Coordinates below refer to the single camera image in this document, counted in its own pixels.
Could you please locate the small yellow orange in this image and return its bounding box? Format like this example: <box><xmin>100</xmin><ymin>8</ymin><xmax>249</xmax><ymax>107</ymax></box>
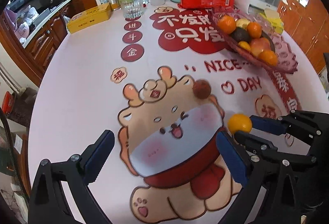
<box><xmin>238</xmin><ymin>41</ymin><xmax>251</xmax><ymax>52</ymax></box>
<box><xmin>227</xmin><ymin>114</ymin><xmax>253</xmax><ymax>135</ymax></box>

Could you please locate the mandarin orange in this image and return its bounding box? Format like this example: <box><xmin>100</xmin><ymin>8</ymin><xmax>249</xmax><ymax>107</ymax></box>
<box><xmin>258</xmin><ymin>50</ymin><xmax>278</xmax><ymax>67</ymax></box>
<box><xmin>217</xmin><ymin>15</ymin><xmax>236</xmax><ymax>35</ymax></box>
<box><xmin>246</xmin><ymin>22</ymin><xmax>262</xmax><ymax>39</ymax></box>

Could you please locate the small dark red fruit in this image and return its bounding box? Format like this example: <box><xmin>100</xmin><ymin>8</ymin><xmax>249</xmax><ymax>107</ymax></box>
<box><xmin>192</xmin><ymin>79</ymin><xmax>211</xmax><ymax>99</ymax></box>

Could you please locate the red apple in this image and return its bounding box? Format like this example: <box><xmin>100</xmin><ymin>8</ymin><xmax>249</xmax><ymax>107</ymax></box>
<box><xmin>250</xmin><ymin>38</ymin><xmax>271</xmax><ymax>58</ymax></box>

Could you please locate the overripe dark banana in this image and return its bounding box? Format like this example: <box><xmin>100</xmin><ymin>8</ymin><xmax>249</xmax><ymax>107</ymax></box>
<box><xmin>262</xmin><ymin>31</ymin><xmax>276</xmax><ymax>52</ymax></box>

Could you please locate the dark avocado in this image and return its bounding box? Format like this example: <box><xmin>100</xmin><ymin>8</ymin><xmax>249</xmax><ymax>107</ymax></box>
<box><xmin>230</xmin><ymin>27</ymin><xmax>251</xmax><ymax>43</ymax></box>

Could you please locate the yellow speckled pear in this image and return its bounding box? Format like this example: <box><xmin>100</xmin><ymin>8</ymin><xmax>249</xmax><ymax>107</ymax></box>
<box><xmin>236</xmin><ymin>18</ymin><xmax>250</xmax><ymax>30</ymax></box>

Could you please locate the pink glass fruit bowl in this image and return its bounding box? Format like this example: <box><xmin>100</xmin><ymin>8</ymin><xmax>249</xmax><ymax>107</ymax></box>
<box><xmin>209</xmin><ymin>7</ymin><xmax>298</xmax><ymax>74</ymax></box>

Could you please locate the red lidded jar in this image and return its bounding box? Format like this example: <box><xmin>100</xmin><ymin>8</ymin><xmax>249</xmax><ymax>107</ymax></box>
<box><xmin>2</xmin><ymin>91</ymin><xmax>15</xmax><ymax>114</ymax></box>

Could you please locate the yellow tissue pack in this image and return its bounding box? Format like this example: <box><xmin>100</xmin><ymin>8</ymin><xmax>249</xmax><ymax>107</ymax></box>
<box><xmin>260</xmin><ymin>9</ymin><xmax>284</xmax><ymax>35</ymax></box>

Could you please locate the yellow tin box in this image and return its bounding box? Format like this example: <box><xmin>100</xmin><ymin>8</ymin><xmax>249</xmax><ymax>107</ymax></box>
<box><xmin>67</xmin><ymin>3</ymin><xmax>111</xmax><ymax>34</ymax></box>

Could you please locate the clear glass tumbler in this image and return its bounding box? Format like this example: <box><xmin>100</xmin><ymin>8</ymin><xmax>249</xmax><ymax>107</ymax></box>
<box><xmin>119</xmin><ymin>0</ymin><xmax>144</xmax><ymax>19</ymax></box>

